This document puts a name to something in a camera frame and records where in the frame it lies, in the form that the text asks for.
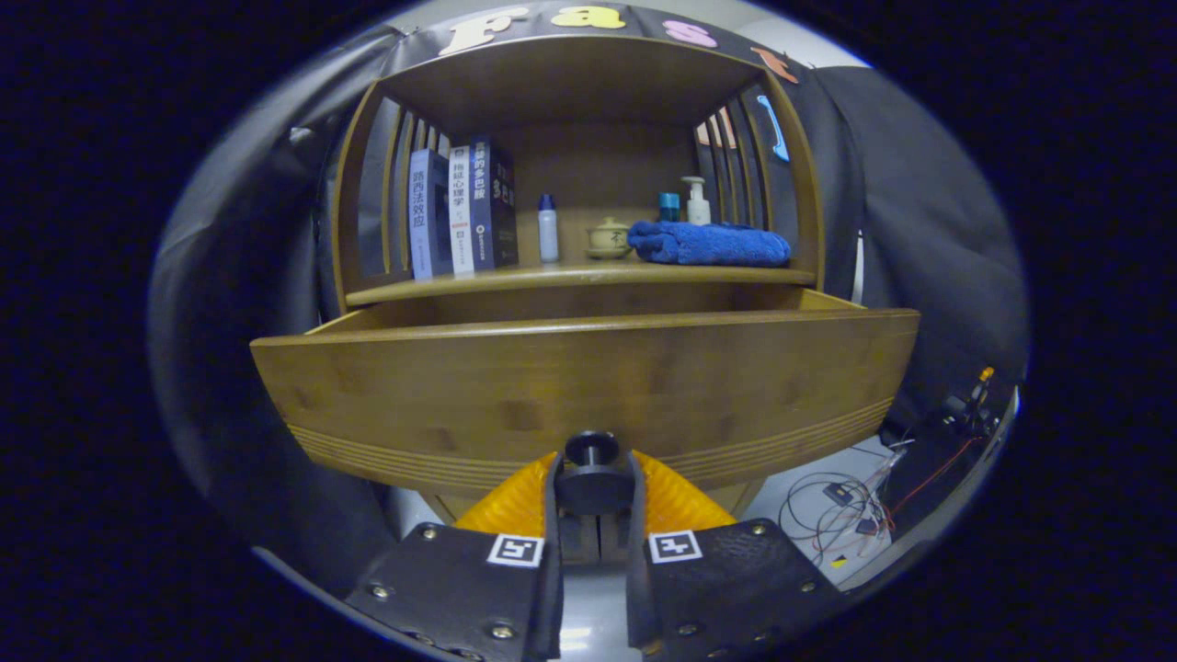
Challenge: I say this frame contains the tangled floor cables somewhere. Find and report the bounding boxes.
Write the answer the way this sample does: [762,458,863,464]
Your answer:
[777,439,920,566]

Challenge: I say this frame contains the pale blue book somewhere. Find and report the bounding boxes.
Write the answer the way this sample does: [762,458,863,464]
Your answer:
[408,149,453,280]

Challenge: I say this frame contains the beige lidded teacup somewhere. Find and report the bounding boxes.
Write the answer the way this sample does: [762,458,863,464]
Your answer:
[585,217,634,260]

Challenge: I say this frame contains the white spine book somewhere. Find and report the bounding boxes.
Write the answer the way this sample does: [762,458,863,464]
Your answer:
[448,144,476,275]

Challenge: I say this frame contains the wooden drawer with black knob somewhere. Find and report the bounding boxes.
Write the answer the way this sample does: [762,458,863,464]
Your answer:
[250,287,920,516]

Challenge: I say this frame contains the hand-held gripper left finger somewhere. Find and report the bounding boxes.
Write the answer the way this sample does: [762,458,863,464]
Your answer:
[345,451,564,662]

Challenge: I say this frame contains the black device with orange tip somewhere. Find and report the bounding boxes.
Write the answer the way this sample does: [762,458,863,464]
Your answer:
[883,366,1017,543]

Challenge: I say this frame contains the wooden cabinet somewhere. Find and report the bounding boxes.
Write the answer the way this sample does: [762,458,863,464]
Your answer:
[331,35,827,525]

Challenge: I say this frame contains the dark blue book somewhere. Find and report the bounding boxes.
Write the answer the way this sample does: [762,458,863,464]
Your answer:
[469,136,519,271]

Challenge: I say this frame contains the white bottle with blue cap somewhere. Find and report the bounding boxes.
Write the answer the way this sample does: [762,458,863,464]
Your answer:
[537,193,560,264]

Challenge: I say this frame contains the wooden countertop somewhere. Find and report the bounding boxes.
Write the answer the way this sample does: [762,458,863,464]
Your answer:
[345,207,817,309]

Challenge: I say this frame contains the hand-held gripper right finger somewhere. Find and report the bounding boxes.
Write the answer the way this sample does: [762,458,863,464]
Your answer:
[625,449,847,661]

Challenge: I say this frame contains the blue folded towel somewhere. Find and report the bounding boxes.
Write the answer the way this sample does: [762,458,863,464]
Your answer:
[628,221,792,268]

